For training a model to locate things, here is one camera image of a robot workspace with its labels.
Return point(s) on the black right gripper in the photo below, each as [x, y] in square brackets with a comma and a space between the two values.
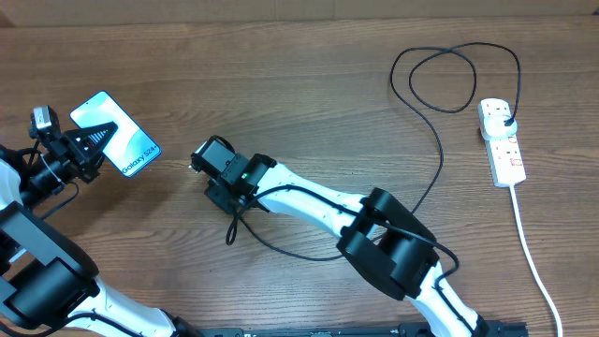
[220, 194]

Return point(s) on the white power strip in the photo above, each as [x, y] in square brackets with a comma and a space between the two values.
[504, 155]

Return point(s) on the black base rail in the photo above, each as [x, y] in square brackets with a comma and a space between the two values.
[412, 329]

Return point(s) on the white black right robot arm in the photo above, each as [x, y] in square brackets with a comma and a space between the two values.
[381, 239]

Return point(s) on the white charger plug adapter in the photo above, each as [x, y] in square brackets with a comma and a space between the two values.
[497, 127]

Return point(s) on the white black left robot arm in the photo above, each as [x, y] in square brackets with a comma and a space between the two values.
[61, 286]

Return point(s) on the blue screen Galaxy smartphone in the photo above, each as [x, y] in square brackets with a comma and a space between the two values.
[130, 148]

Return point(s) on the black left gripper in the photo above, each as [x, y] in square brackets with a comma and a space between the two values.
[85, 162]

